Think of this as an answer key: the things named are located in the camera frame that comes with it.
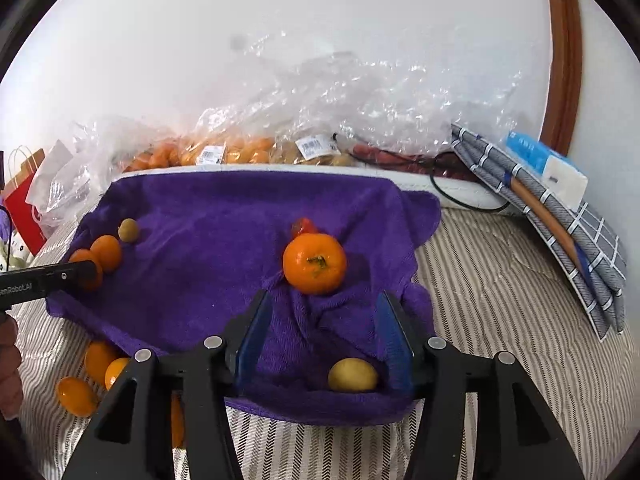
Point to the dark red packet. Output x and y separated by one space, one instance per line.
380 155

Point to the red paper bag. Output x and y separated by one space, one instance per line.
20 210

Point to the small red tomato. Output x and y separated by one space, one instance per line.
302 225

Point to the mandarin orange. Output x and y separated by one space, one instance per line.
76 396
117 372
80 256
177 420
106 252
100 360
315 262

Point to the crumpled clear plastic bag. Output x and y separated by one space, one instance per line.
110 135

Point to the brown wooden door frame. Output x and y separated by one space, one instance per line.
562 60

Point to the person's left hand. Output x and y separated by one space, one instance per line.
10 360

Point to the large clear plastic wrap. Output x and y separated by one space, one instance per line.
390 95

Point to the white rectangular block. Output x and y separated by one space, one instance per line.
565 182

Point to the plaid grey fabric bag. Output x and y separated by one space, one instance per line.
595 240

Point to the purple towel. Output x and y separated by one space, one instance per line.
210 240

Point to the yellow green round fruit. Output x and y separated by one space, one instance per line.
352 375

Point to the clear bag of yellow fruit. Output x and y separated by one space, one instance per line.
285 152

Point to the blue tissue box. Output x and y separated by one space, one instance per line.
527 152

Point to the wooden rod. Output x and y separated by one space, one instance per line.
545 220

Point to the clear bag of oranges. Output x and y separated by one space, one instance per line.
165 157

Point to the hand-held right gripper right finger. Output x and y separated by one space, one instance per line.
395 345

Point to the white plastic bag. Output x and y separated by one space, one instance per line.
60 195

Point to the olive green round fruit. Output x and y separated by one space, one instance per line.
128 230

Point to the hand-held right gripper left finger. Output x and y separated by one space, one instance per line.
252 340

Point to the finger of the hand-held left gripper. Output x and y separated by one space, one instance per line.
75 275

